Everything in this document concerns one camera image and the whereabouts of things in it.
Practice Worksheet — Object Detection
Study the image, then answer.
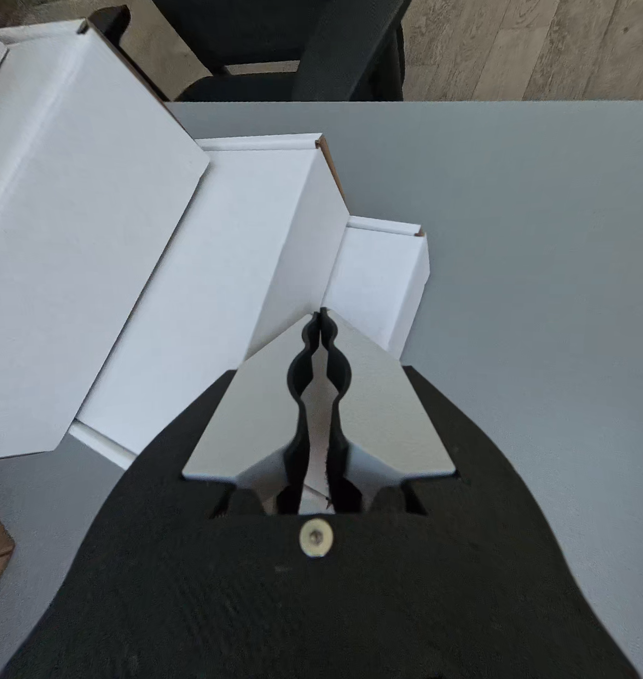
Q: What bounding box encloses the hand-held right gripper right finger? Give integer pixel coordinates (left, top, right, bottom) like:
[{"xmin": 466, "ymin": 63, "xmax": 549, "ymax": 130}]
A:
[{"xmin": 320, "ymin": 307, "xmax": 457, "ymax": 514}]

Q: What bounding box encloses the pile of white boxes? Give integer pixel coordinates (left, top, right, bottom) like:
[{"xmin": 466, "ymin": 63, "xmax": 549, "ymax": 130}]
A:
[{"xmin": 0, "ymin": 20, "xmax": 431, "ymax": 510}]

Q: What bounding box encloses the black office chair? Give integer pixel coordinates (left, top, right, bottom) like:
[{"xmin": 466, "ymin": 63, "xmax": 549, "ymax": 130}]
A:
[{"xmin": 88, "ymin": 0, "xmax": 407, "ymax": 103}]

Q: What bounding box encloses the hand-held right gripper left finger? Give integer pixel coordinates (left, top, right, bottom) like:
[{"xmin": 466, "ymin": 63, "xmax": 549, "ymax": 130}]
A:
[{"xmin": 181, "ymin": 312, "xmax": 322, "ymax": 516}]

